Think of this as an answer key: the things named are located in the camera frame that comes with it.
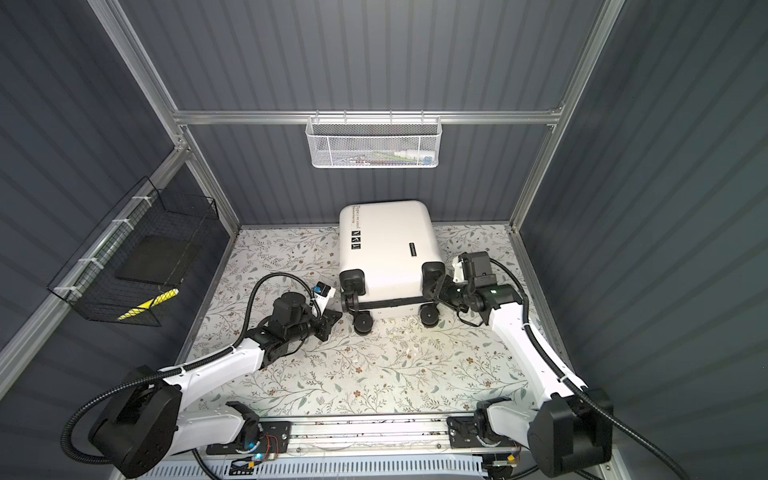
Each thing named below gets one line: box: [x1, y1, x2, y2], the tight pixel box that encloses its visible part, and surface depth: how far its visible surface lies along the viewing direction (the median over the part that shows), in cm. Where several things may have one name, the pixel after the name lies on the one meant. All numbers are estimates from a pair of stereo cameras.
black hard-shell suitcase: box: [339, 200, 445, 335], surface depth 87 cm
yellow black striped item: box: [117, 288, 180, 321], surface depth 68 cm
